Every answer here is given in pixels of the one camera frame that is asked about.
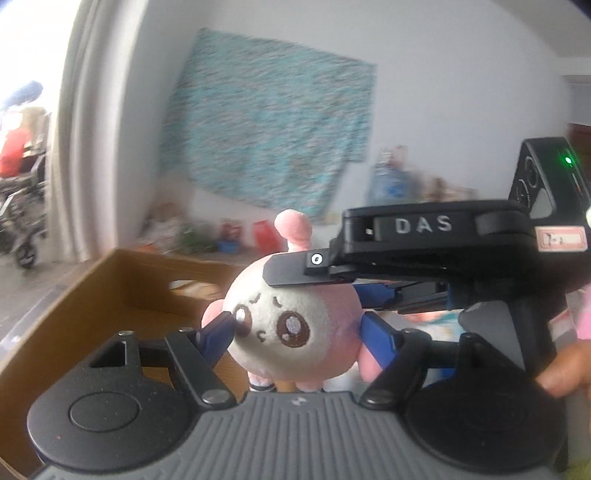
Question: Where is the red plastic bag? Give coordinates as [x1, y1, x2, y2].
[252, 220, 283, 255]

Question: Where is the person's right hand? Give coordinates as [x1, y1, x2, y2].
[537, 340, 591, 397]

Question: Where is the water dispenser bottle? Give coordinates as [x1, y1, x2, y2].
[367, 163, 412, 206]

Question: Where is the white curtain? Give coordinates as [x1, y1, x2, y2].
[47, 1, 147, 263]

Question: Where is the brown cardboard box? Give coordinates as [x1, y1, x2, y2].
[1, 249, 242, 479]

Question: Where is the pink plush doll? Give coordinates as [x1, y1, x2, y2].
[201, 208, 385, 393]

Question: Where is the wheelchair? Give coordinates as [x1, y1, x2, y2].
[1, 150, 47, 270]

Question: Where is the floral teal wall cloth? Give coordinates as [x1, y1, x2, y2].
[158, 29, 377, 220]

